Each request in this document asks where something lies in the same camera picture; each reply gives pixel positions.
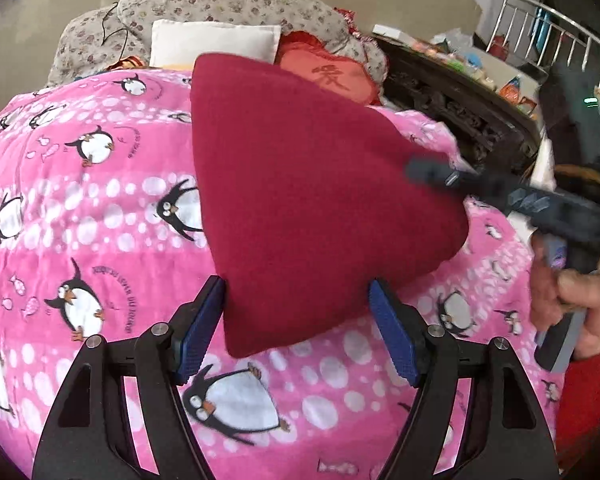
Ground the dark red fleece shirt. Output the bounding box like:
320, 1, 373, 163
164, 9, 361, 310
190, 54, 469, 358

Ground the person's right hand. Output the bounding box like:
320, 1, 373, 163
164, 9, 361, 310
529, 231, 600, 360

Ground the carved dark wooden cabinet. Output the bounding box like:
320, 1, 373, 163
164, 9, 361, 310
377, 38, 541, 177

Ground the pink penguin quilt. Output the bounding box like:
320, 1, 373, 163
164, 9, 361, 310
0, 67, 566, 480

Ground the metal stair railing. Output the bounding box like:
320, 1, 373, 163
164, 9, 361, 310
486, 0, 600, 89

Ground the red heart-shaped cushion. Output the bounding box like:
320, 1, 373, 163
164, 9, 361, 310
275, 30, 380, 105

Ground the yellow orange blanket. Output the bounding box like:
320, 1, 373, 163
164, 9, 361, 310
106, 55, 148, 72

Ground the white square pillow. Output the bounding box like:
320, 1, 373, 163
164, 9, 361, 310
149, 20, 282, 70

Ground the floral grey bedding roll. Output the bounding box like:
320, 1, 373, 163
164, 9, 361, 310
46, 0, 388, 87

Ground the black charging cable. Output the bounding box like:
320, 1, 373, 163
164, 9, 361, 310
99, 1, 131, 64

